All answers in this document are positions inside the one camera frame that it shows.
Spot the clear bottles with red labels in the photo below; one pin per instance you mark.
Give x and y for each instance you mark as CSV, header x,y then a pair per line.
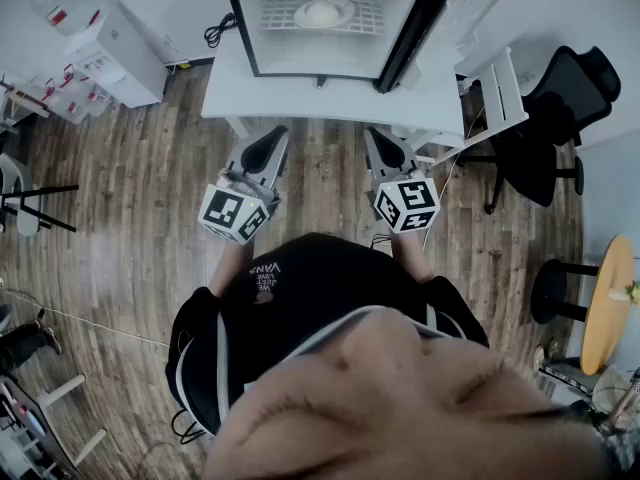
x,y
75,100

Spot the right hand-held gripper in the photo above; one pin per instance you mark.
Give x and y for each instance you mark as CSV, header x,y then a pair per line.
x,y
407,205

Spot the person's face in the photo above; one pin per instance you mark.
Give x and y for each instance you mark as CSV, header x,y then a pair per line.
x,y
400,408

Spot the small flower vase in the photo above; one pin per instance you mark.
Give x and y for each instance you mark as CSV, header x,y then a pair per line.
x,y
620,294

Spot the person's right forearm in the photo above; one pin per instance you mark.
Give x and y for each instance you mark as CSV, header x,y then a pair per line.
x,y
412,255

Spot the white cardboard boxes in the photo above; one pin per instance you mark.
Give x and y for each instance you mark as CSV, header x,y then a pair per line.
x,y
130,63

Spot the person's black shirt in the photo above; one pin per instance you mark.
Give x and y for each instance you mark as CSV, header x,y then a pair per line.
x,y
325,288

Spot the black round stool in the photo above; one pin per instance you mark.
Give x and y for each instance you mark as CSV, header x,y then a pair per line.
x,y
547,288

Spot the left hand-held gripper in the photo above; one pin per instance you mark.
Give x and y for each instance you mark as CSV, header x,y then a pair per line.
x,y
235,213

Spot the dark desk with wooden legs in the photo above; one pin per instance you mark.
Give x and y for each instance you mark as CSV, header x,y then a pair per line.
x,y
35,418

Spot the round wooden side table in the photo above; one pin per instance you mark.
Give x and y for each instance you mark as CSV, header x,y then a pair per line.
x,y
607,308

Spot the person's left forearm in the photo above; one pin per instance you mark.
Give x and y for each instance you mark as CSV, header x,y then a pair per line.
x,y
227,268

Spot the black mesh office chair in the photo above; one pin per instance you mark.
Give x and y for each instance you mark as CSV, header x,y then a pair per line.
x,y
570,93

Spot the white table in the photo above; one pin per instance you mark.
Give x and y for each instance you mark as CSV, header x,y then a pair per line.
x,y
300,98

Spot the grey chair with black legs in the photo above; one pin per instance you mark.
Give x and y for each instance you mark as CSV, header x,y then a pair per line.
x,y
25,218

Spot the white round plate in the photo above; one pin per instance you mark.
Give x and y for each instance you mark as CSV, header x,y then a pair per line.
x,y
347,10

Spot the clear water jug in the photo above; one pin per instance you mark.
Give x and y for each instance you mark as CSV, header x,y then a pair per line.
x,y
65,3

